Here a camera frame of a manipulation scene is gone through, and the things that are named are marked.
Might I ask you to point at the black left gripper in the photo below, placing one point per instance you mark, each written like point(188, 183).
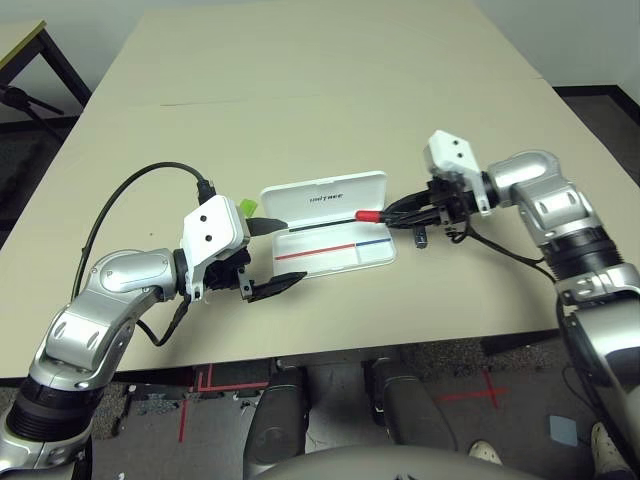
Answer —
point(225, 275)

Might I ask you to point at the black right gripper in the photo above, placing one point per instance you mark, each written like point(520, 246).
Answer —
point(450, 205)

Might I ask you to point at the red and black marker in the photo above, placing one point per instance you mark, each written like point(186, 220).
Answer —
point(367, 215)

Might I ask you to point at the green highlighter pen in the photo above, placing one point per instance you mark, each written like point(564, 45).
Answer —
point(248, 206)

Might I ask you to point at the white plastic pencil case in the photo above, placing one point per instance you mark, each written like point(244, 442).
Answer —
point(325, 197)

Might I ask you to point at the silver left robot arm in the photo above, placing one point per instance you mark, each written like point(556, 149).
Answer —
point(130, 272)

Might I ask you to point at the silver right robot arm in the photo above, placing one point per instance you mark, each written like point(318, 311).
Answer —
point(530, 175)

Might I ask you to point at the grey robot left leg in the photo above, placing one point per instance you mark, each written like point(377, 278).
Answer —
point(277, 420)

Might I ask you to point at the grey robot leg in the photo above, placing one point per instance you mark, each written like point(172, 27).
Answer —
point(277, 420)
point(415, 410)

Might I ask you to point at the grey robot right leg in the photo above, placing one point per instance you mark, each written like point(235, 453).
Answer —
point(415, 410)

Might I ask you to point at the grey robot torso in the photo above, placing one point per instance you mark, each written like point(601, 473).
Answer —
point(390, 465)

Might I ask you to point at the white perforated shoe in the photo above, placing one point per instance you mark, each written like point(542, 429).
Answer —
point(607, 445)
point(485, 452)

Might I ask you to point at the blue paper square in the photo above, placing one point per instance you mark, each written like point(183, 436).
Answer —
point(565, 430)

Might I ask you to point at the black framed side table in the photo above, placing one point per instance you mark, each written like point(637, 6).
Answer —
point(65, 65)

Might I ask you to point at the black tripod stand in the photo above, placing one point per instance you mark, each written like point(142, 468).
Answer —
point(20, 97)

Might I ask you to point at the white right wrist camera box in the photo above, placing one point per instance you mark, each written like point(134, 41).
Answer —
point(450, 152)

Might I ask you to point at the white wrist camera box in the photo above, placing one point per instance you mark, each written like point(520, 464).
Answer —
point(210, 227)
point(450, 152)

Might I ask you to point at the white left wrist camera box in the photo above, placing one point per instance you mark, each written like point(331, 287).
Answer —
point(210, 227)

